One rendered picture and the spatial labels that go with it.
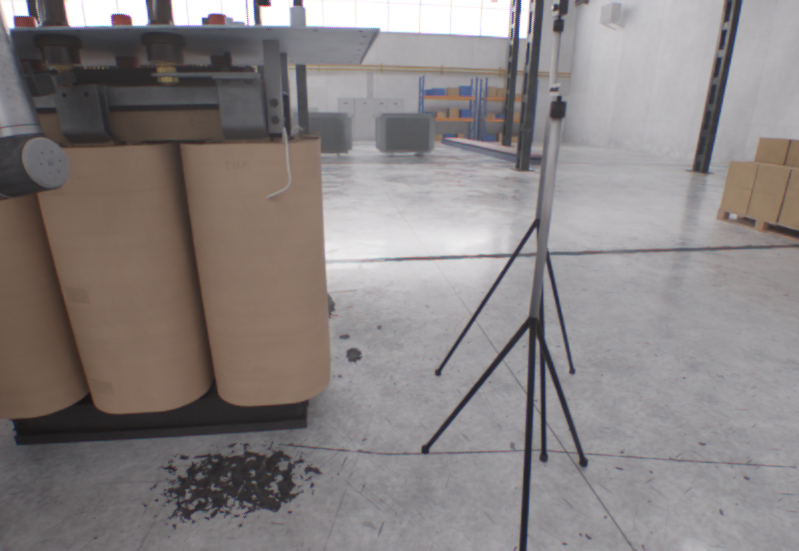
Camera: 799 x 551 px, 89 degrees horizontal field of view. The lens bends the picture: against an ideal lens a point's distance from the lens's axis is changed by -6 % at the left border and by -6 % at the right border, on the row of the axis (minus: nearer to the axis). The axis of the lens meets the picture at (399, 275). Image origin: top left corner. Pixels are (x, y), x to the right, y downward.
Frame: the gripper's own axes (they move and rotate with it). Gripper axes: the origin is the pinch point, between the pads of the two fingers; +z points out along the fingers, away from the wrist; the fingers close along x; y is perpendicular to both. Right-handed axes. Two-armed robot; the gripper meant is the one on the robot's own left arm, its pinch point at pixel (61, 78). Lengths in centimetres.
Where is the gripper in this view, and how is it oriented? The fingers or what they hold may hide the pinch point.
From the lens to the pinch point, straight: 149.0
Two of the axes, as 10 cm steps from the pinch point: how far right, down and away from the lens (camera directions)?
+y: -0.3, -8.5, -5.3
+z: 2.0, -5.2, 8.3
